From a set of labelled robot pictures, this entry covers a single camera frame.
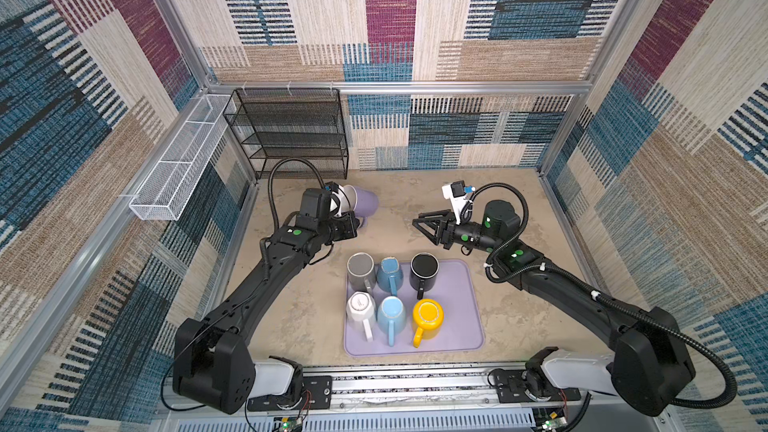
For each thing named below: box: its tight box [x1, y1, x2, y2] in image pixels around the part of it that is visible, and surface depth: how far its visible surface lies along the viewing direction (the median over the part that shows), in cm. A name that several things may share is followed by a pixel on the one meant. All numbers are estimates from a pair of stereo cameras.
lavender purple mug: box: [342, 184, 379, 229], surface depth 81 cm
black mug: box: [410, 252, 440, 300], surface depth 87 cm
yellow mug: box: [412, 299, 445, 348], surface depth 78 cm
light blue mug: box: [377, 296, 407, 347], surface depth 78 cm
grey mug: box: [347, 252, 377, 294], surface depth 85 cm
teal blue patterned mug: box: [376, 256, 404, 297], surface depth 86 cm
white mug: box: [346, 291, 377, 341], surface depth 79 cm
